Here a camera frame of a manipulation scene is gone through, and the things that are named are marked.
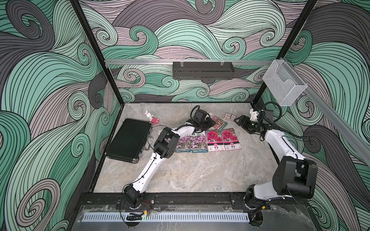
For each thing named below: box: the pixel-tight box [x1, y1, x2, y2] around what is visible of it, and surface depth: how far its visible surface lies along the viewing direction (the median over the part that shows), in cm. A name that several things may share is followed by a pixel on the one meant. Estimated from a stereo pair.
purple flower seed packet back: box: [189, 130, 209, 154], surface depth 97 cm
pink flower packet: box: [220, 128, 242, 152], surface depth 100 cm
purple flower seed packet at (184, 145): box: [175, 134, 192, 153], surface depth 95 cm
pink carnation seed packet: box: [205, 129, 226, 152], surface depth 100 cm
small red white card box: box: [223, 112, 237, 122], surface depth 112 cm
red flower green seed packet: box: [208, 112, 228, 131], surface depth 109 cm
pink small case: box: [150, 117, 160, 124], surface depth 109 cm
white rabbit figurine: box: [144, 110, 154, 122], surface depth 106 cm
